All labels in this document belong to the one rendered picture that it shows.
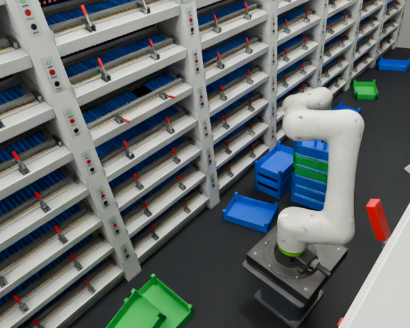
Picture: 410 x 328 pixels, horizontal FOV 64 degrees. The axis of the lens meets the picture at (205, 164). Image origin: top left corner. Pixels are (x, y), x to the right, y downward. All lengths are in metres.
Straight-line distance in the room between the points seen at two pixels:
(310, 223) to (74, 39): 1.11
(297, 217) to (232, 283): 0.67
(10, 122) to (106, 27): 0.50
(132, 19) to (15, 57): 0.47
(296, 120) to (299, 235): 0.45
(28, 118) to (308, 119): 0.99
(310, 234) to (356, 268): 0.67
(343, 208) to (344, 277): 0.66
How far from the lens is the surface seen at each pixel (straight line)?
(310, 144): 2.09
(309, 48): 2.76
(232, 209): 2.21
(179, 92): 1.68
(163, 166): 1.80
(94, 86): 1.40
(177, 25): 1.67
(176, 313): 1.81
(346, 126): 1.26
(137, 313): 1.78
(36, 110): 1.33
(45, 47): 1.29
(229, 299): 1.81
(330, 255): 1.57
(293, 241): 1.37
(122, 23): 1.44
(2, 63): 1.25
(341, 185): 1.31
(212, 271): 1.91
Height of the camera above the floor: 1.55
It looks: 36 degrees down
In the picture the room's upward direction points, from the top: 8 degrees counter-clockwise
